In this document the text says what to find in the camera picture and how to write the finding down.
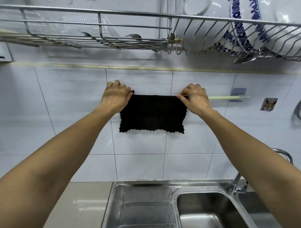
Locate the person's right hand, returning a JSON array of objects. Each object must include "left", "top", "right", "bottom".
[{"left": 176, "top": 83, "right": 212, "bottom": 117}]

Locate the person's left hand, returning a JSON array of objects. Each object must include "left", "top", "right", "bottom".
[{"left": 101, "top": 80, "right": 135, "bottom": 115}]

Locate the black knitted dishcloth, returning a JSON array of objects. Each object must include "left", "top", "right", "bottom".
[{"left": 119, "top": 90, "right": 189, "bottom": 134}]

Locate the person's left forearm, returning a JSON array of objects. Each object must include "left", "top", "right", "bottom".
[{"left": 0, "top": 104, "right": 123, "bottom": 228}]

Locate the person's right forearm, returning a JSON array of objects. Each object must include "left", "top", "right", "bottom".
[{"left": 199, "top": 109, "right": 301, "bottom": 228}]

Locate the pale green towel rod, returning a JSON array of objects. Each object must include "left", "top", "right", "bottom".
[{"left": 208, "top": 96, "right": 251, "bottom": 101}]

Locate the purple adhesive rod holder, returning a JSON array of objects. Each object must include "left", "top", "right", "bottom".
[{"left": 230, "top": 88, "right": 246, "bottom": 103}]

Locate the blue patterned bowl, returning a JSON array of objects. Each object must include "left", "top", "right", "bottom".
[{"left": 214, "top": 30, "right": 246, "bottom": 57}]

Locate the large white plate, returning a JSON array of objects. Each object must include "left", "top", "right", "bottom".
[{"left": 174, "top": 0, "right": 234, "bottom": 52}]

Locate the small white plate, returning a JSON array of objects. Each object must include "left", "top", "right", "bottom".
[{"left": 183, "top": 0, "right": 212, "bottom": 16}]

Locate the blue patterned white plate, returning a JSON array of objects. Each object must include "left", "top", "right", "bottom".
[{"left": 230, "top": 0, "right": 269, "bottom": 54}]

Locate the chrome sink faucet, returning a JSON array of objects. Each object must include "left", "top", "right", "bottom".
[{"left": 225, "top": 148, "right": 293, "bottom": 195}]

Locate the stainless steel sink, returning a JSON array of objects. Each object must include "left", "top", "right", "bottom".
[{"left": 101, "top": 180, "right": 284, "bottom": 228}]

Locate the large white bowl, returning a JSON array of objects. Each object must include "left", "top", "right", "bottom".
[{"left": 258, "top": 0, "right": 301, "bottom": 58}]

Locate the bundle of wooden chopsticks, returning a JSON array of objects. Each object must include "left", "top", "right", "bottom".
[{"left": 0, "top": 29, "right": 40, "bottom": 48}]

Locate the steel wire dish rack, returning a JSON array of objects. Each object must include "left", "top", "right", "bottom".
[{"left": 0, "top": 0, "right": 301, "bottom": 64}]

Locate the square adhesive wall hook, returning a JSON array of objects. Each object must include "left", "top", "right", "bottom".
[{"left": 260, "top": 97, "right": 278, "bottom": 112}]

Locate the metal shower hose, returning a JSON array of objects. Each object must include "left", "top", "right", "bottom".
[{"left": 292, "top": 100, "right": 301, "bottom": 123}]

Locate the white wall box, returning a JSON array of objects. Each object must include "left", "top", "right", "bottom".
[{"left": 0, "top": 42, "right": 13, "bottom": 63}]

